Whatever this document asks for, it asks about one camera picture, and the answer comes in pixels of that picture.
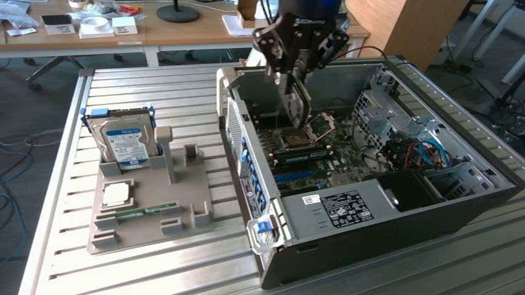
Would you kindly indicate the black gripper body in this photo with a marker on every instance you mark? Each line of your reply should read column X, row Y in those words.
column 308, row 18

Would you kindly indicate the graphics card with metal bracket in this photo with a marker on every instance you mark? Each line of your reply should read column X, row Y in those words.
column 297, row 104

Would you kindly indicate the white paper booklet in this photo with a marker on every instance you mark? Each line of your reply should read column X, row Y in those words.
column 235, row 27

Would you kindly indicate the brown cardboard box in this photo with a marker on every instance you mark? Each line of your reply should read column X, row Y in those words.
column 246, row 12

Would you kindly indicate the wooden cabinet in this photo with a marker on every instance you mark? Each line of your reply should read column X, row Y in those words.
column 410, row 30

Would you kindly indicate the perforated metal drive cage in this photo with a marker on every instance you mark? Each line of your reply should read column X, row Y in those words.
column 377, row 113

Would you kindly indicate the black round lamp base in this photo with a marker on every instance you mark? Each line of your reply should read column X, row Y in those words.
column 178, row 13

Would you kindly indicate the metal socket cover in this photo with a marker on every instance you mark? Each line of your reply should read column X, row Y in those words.
column 324, row 124

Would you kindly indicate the CPU socket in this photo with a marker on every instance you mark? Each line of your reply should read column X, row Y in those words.
column 296, row 141

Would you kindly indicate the blue card retainer clip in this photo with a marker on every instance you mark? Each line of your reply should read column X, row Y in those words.
column 264, row 203
column 252, row 170
column 258, row 188
column 245, row 150

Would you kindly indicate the plain white box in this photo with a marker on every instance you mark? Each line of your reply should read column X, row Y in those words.
column 123, row 26

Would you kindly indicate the installed RAM stick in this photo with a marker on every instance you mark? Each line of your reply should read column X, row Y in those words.
column 301, row 156

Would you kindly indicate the green motherboard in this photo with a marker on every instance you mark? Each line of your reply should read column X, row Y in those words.
column 341, row 159

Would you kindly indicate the white flat box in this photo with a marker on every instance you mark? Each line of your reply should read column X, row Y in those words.
column 97, row 34

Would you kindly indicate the blue expansion slot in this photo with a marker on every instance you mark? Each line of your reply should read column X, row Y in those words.
column 293, row 177

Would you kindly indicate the white tape roll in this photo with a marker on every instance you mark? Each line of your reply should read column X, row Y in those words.
column 95, row 22

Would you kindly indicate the hard disk with blue rails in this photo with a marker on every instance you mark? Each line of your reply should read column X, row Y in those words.
column 123, row 141

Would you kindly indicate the white box with black top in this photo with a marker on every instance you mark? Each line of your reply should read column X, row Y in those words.
column 58, row 24

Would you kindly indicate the metal disk bay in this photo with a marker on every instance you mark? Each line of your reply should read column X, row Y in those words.
column 460, row 181

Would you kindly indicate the grey parts rack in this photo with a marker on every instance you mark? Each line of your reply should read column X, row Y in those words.
column 151, row 190

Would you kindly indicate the wooden desk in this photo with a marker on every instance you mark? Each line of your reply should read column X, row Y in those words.
column 40, row 43

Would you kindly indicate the grey power supply unit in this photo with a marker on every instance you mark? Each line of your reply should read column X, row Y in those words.
column 300, row 221

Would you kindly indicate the blue case latch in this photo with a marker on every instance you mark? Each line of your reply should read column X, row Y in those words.
column 262, row 228

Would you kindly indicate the white paper label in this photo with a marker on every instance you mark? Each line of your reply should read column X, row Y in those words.
column 20, row 31

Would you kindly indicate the silver CPU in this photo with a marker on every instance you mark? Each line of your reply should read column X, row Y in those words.
column 117, row 195

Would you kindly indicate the green RAM stick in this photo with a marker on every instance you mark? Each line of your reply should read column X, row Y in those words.
column 139, row 212

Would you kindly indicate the clear plastic bag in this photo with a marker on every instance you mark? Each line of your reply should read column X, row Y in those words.
column 14, row 13

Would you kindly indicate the black open PC case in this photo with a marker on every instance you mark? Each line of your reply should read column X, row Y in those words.
column 369, row 246

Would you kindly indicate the white table frame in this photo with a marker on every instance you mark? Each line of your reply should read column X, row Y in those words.
column 492, row 30

